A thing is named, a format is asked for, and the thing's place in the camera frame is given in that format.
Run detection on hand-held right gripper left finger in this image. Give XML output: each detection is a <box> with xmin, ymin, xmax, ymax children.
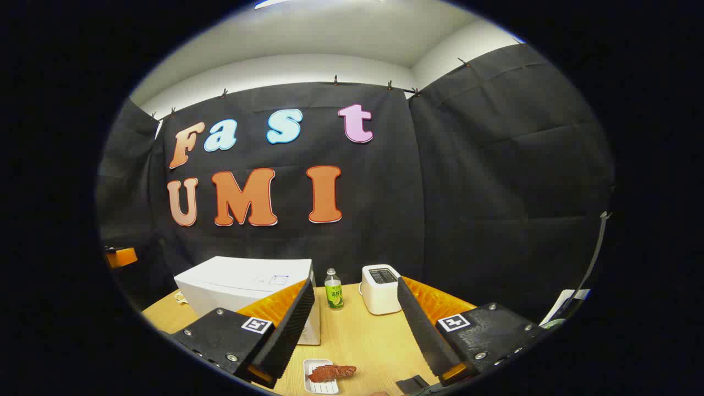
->
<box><xmin>170</xmin><ymin>278</ymin><xmax>317</xmax><ymax>390</ymax></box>

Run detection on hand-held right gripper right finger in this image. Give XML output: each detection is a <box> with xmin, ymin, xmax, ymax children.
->
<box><xmin>396</xmin><ymin>275</ymin><xmax>551</xmax><ymax>388</ymax></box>

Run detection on red-brown meat piece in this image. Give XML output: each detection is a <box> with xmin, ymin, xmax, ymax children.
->
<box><xmin>307</xmin><ymin>364</ymin><xmax>358</xmax><ymax>383</ymax></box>

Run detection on white microwave oven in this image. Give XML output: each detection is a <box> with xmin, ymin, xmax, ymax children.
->
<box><xmin>173</xmin><ymin>256</ymin><xmax>321</xmax><ymax>346</ymax></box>

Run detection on white toaster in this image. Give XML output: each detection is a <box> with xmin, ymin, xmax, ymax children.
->
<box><xmin>360</xmin><ymin>265</ymin><xmax>403</xmax><ymax>316</ymax></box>

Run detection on green label drink bottle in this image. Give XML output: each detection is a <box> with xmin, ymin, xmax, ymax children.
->
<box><xmin>324</xmin><ymin>268</ymin><xmax>345</xmax><ymax>310</ymax></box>

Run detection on black table holder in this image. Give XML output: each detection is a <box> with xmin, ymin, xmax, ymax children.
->
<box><xmin>395</xmin><ymin>375</ymin><xmax>431</xmax><ymax>395</ymax></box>

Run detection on white rectangular tray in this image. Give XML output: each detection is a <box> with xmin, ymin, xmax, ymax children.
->
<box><xmin>303</xmin><ymin>359</ymin><xmax>340</xmax><ymax>395</ymax></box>

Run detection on black backdrop cloth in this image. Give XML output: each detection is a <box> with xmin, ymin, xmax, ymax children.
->
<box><xmin>96</xmin><ymin>43</ymin><xmax>615</xmax><ymax>331</ymax></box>

